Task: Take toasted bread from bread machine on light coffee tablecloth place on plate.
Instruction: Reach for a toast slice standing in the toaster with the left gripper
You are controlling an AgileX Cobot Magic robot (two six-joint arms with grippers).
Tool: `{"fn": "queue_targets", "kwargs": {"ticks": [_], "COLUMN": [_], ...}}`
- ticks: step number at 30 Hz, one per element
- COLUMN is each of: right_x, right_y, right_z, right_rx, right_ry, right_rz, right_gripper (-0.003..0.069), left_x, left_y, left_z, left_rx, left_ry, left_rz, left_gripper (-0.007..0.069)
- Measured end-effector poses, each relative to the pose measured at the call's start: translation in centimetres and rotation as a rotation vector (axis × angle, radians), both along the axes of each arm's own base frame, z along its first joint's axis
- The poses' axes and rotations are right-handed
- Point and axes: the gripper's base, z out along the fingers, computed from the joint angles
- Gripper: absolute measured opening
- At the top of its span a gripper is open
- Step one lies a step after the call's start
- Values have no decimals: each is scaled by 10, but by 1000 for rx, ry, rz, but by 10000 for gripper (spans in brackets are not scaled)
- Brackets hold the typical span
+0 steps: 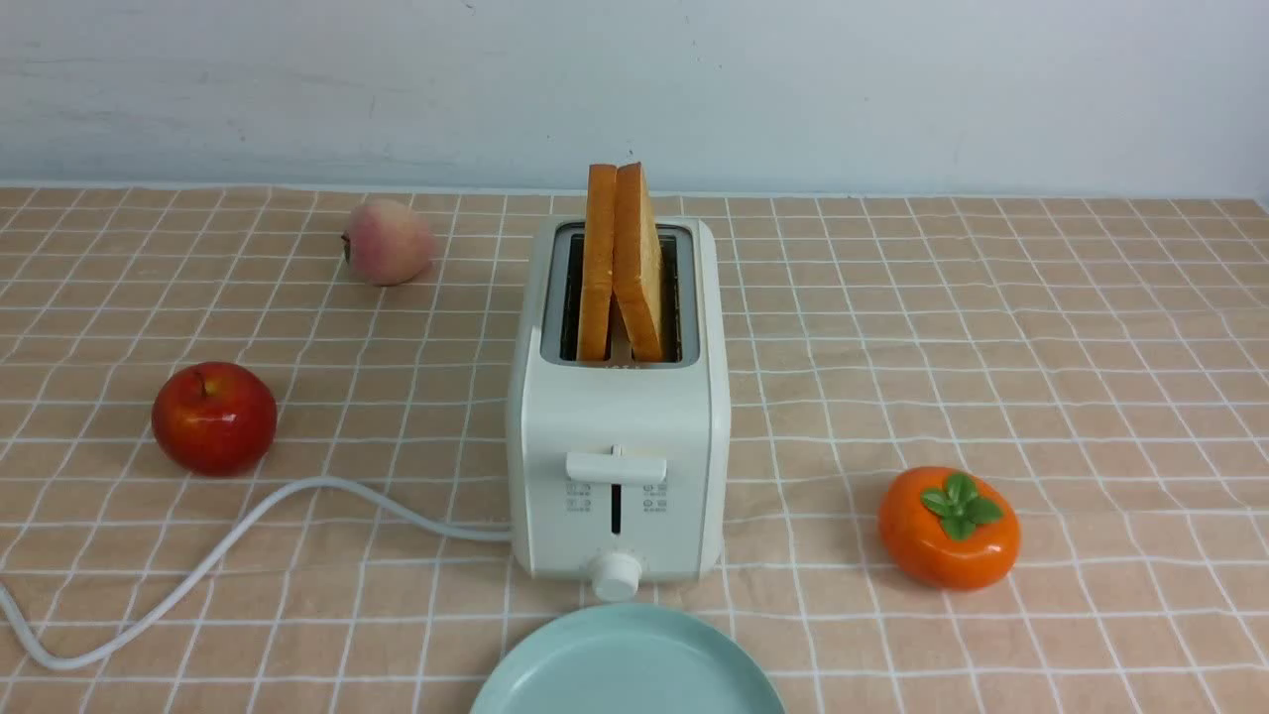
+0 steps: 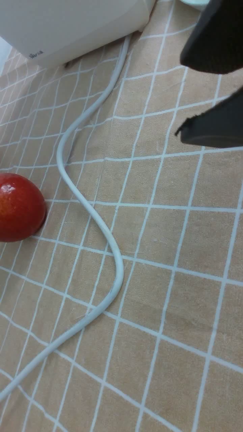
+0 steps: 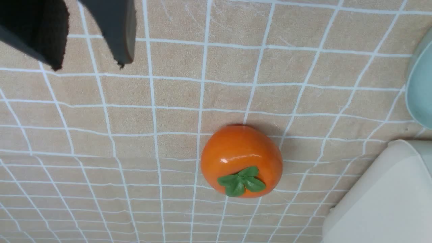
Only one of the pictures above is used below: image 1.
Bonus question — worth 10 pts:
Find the light blue plate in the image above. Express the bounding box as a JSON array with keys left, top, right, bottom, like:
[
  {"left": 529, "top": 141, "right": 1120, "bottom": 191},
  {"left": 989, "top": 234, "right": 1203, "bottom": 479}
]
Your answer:
[{"left": 470, "top": 604, "right": 786, "bottom": 713}]

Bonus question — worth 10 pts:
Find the white two-slot toaster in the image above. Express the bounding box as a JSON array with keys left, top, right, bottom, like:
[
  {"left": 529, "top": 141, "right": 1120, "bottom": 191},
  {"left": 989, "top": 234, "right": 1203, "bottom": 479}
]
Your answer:
[{"left": 505, "top": 216, "right": 733, "bottom": 602}]

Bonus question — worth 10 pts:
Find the orange persimmon with green leaf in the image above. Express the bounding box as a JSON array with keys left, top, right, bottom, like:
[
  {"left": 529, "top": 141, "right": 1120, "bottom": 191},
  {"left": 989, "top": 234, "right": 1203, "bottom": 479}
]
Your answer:
[{"left": 876, "top": 465, "right": 1022, "bottom": 591}]

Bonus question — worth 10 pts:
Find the toasted bread slice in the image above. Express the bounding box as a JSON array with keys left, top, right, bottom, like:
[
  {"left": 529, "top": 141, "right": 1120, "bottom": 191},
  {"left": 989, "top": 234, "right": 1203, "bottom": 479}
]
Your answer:
[
  {"left": 613, "top": 164, "right": 666, "bottom": 363},
  {"left": 577, "top": 164, "right": 617, "bottom": 361}
]

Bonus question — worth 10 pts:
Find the red apple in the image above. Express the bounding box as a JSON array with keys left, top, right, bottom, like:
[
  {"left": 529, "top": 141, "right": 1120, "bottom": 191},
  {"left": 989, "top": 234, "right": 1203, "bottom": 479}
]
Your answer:
[{"left": 151, "top": 361, "right": 278, "bottom": 476}]

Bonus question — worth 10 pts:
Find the white power cord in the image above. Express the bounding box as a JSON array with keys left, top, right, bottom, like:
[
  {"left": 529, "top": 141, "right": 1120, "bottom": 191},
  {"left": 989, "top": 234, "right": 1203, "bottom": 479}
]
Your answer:
[{"left": 0, "top": 476, "right": 514, "bottom": 672}]

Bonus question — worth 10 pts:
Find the pink peach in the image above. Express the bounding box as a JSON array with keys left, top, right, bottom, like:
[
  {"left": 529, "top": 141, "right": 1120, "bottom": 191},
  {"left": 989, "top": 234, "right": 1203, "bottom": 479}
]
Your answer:
[{"left": 341, "top": 198, "right": 438, "bottom": 288}]

